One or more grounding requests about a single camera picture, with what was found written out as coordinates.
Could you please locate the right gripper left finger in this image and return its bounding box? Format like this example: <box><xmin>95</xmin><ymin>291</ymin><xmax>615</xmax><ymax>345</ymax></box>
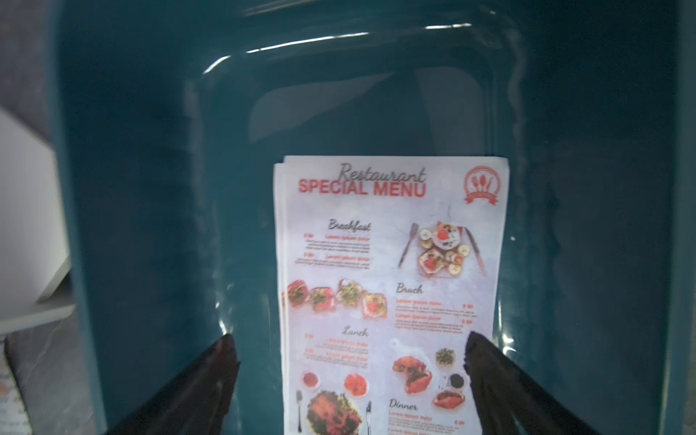
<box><xmin>107</xmin><ymin>333</ymin><xmax>240</xmax><ymax>435</ymax></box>

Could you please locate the special menu sheet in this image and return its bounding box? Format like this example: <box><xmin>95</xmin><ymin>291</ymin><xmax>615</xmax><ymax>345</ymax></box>
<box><xmin>273</xmin><ymin>163</ymin><xmax>288</xmax><ymax>434</ymax></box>
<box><xmin>281</xmin><ymin>156</ymin><xmax>509</xmax><ymax>434</ymax></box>

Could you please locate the white menu holder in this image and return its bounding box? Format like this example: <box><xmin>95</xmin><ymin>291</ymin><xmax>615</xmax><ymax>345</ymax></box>
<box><xmin>1</xmin><ymin>110</ymin><xmax>75</xmax><ymax>335</ymax></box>

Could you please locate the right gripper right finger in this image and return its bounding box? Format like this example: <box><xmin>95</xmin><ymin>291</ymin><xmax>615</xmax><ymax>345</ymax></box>
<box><xmin>464</xmin><ymin>332</ymin><xmax>596</xmax><ymax>435</ymax></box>

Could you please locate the dim sum menu sheet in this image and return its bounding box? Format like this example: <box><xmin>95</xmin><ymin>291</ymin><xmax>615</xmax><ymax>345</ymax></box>
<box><xmin>0</xmin><ymin>348</ymin><xmax>34</xmax><ymax>435</ymax></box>

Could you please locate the teal plastic tray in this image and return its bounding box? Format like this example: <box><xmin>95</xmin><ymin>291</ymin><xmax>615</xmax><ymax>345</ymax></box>
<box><xmin>49</xmin><ymin>1</ymin><xmax>695</xmax><ymax>434</ymax></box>

